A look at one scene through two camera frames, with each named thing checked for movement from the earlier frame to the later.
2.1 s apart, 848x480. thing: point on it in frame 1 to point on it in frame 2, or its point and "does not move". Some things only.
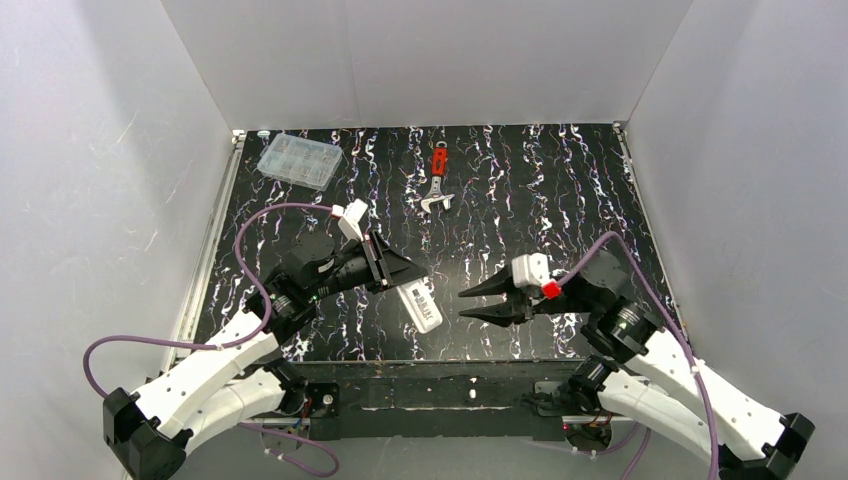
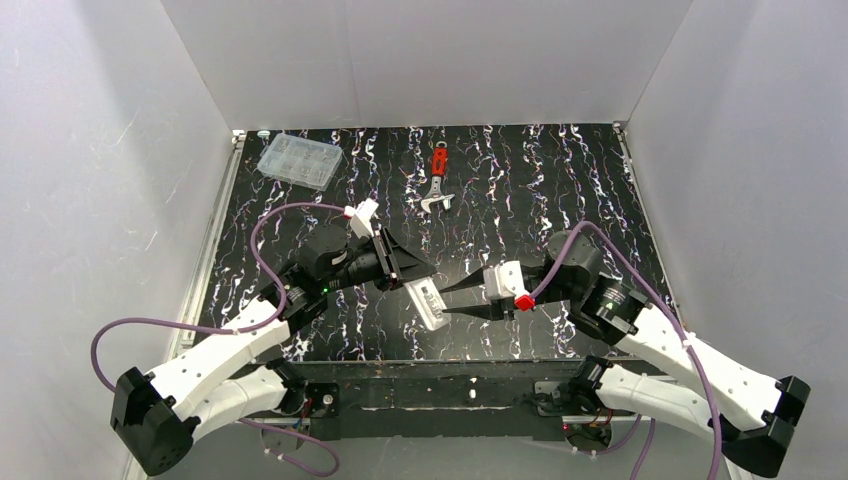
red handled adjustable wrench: (440, 156) does not move
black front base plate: (432, 398) does not move
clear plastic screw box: (300, 161) does not move
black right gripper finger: (500, 282) to (477, 278)
